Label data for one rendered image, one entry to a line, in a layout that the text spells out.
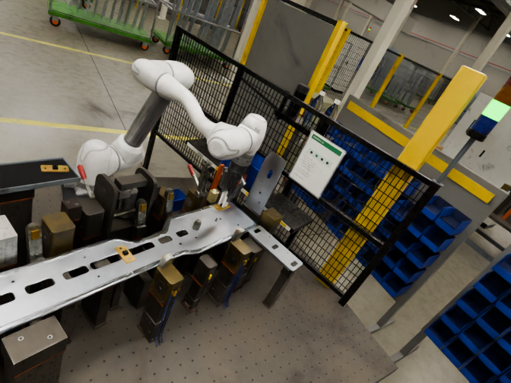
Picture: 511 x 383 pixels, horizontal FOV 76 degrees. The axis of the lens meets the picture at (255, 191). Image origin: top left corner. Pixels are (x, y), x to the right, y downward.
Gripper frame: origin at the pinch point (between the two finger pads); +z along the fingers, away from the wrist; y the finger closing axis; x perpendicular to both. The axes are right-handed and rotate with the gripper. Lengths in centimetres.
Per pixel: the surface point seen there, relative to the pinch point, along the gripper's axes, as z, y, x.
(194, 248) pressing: 12.8, 9.3, -21.3
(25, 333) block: 9, 15, -83
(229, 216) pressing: 13.1, 0.2, 9.1
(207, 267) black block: 13.8, 19.3, -22.1
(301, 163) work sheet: -13, 2, 54
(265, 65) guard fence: -18, -149, 199
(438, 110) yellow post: -67, 46, 59
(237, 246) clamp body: 8.4, 20.0, -7.5
